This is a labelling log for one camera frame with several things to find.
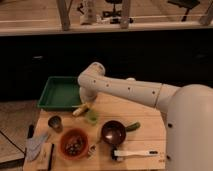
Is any green plastic cup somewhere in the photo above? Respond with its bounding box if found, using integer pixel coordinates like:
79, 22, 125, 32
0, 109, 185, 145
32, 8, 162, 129
85, 109, 98, 125

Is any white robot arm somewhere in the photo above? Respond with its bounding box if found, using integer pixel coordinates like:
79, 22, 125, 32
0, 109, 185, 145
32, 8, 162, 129
78, 62, 213, 171

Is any grey folded cloth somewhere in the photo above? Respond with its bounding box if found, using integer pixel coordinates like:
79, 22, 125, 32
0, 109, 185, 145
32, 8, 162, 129
26, 133, 49, 162

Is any white object on table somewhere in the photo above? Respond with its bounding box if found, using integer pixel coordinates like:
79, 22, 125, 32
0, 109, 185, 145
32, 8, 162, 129
126, 78, 136, 81

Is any dark brown bowl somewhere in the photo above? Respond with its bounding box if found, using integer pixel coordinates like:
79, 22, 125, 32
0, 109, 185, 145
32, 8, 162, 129
101, 120, 126, 146

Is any small metal cup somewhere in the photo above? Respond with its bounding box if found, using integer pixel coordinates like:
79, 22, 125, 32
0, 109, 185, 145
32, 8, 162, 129
48, 116, 63, 133

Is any green cucumber toy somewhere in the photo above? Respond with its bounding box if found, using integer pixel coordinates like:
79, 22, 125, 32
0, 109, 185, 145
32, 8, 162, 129
125, 122, 141, 132

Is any orange bowl with contents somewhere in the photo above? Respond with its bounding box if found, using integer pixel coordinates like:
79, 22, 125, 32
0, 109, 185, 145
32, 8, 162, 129
58, 128, 88, 160

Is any green plastic tray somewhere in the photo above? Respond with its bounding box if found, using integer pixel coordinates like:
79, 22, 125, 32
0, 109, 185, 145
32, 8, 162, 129
38, 76, 81, 111

